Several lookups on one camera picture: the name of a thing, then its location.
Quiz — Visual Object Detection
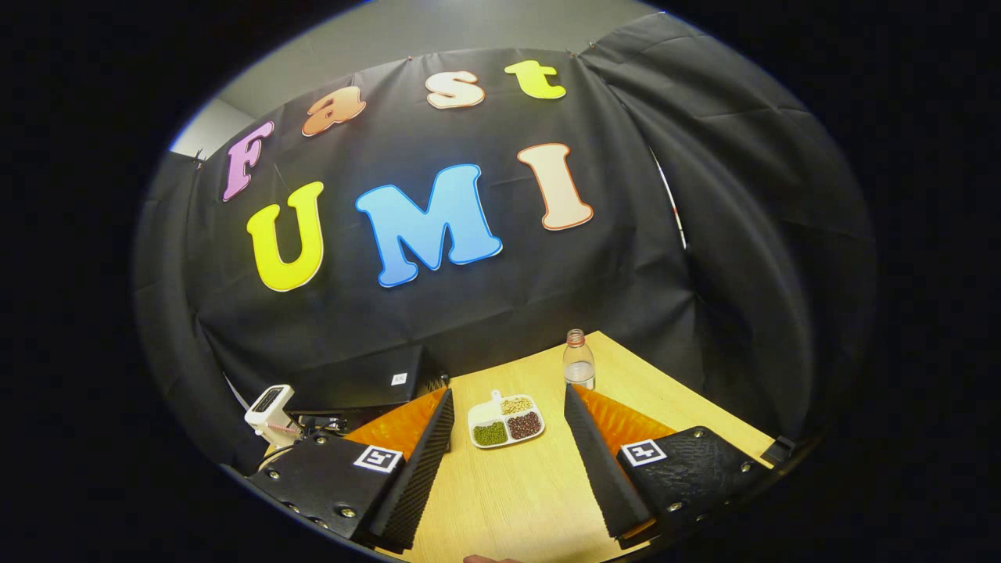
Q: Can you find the black power cable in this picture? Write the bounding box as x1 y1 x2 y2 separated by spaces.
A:
297 414 349 439

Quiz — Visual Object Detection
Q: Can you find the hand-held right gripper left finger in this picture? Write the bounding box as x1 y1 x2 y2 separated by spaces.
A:
246 389 456 554

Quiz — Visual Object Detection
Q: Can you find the clear plastic bottle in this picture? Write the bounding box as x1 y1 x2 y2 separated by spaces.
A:
563 329 597 390

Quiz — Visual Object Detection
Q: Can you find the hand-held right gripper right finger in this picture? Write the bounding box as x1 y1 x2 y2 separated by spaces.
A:
563 383 773 548

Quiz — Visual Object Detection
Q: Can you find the black backdrop cloth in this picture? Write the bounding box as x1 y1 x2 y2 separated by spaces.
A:
133 12 877 472

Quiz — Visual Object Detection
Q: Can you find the black table clamp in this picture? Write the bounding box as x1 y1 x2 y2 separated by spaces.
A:
760 436 798 467

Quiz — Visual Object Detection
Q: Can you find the black electric oven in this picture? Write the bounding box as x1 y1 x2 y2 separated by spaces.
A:
291 344 450 429

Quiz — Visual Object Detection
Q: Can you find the white toaster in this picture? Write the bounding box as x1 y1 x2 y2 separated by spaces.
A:
245 384 302 448

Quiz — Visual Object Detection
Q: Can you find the divided plate of beans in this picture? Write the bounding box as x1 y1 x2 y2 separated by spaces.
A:
468 389 546 450

